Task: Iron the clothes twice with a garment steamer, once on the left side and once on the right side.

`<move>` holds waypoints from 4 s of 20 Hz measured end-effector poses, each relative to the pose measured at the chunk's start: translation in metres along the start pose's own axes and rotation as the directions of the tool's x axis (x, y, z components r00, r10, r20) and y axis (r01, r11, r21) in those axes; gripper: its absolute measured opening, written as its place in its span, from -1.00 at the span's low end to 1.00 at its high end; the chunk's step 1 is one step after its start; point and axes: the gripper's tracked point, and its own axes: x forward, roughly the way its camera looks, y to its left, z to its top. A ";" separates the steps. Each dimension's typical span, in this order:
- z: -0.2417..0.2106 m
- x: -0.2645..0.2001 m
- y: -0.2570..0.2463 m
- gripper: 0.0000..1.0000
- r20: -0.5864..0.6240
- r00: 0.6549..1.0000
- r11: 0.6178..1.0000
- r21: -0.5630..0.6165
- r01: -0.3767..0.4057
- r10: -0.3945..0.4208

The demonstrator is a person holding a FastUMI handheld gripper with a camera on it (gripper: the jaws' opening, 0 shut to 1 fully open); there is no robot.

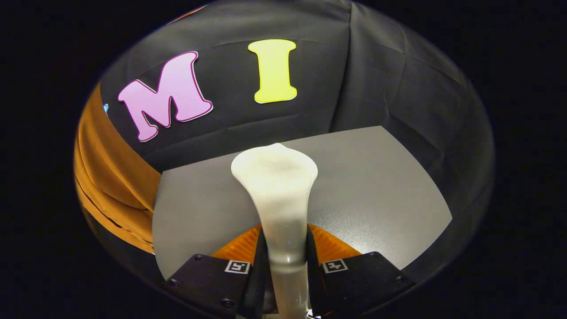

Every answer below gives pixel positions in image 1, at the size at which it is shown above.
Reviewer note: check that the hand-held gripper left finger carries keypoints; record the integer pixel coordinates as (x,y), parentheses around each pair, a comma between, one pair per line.
(257,283)

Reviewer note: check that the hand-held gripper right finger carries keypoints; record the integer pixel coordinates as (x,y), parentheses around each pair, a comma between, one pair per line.
(312,274)

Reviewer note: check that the white garment steamer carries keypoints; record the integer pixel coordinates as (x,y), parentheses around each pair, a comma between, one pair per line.
(274,177)

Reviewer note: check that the brown button-up shirt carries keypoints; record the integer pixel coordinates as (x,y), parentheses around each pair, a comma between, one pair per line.
(110,177)

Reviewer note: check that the black backdrop cloth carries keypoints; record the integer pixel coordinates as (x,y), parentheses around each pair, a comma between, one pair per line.
(376,66)

